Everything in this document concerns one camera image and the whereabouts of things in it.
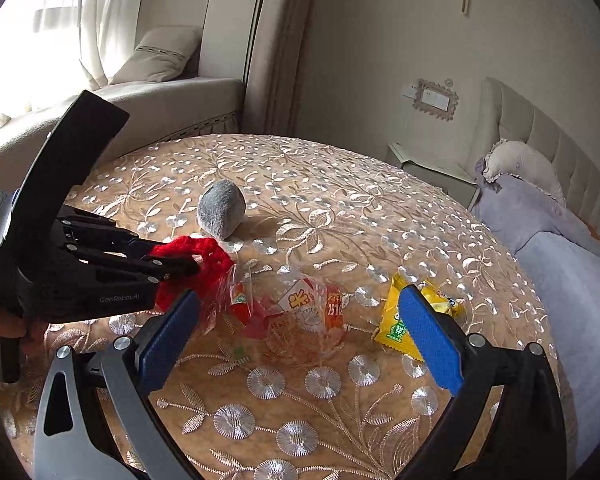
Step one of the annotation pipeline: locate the beige padded headboard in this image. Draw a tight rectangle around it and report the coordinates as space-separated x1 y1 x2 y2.
467 77 600 231

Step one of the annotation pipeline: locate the clear orange-print plastic bag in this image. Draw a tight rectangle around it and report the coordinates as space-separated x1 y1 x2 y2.
262 275 351 366

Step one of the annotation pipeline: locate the beige window seat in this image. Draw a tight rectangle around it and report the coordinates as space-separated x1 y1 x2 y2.
0 75 246 196

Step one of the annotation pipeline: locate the beige cushion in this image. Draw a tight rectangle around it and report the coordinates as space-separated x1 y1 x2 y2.
112 25 203 83

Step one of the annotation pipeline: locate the grey rolled sock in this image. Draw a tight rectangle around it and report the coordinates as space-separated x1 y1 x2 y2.
197 178 247 238

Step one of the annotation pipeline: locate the bed with lavender duvet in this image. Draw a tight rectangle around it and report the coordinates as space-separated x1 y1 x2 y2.
472 157 600 480

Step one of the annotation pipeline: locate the framed wall switch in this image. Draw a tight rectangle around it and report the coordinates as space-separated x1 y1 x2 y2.
414 77 460 122

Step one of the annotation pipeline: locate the white nightstand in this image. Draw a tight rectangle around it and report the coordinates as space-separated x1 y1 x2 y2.
386 141 481 211

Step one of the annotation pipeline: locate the clear red-print snack wrapper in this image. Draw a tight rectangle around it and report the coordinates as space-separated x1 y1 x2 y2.
202 264 276 361

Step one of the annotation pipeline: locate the yellow snack packet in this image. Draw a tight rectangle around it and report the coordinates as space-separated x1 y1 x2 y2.
372 272 467 363

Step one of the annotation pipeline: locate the white ruffled pillow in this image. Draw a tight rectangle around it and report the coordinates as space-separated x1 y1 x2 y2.
481 140 566 206

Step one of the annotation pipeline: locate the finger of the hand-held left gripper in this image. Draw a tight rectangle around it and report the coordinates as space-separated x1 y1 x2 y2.
60 215 198 267
65 246 201 286

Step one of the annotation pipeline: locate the red crocheted cloth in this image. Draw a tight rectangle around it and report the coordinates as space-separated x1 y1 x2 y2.
150 234 236 311

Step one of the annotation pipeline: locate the person's left hand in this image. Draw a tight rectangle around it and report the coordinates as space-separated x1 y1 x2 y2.
0 296 48 343

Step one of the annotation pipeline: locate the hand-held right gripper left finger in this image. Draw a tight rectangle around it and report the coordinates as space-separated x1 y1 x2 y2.
32 287 203 480

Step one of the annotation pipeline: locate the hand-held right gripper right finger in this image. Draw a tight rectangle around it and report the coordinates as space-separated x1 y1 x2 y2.
397 284 567 480

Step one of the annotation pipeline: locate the white curtain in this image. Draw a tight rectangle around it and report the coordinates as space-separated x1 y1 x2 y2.
30 0 156 111

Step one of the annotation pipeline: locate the embroidered tablecloth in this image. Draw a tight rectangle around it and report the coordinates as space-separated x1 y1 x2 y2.
0 132 563 480

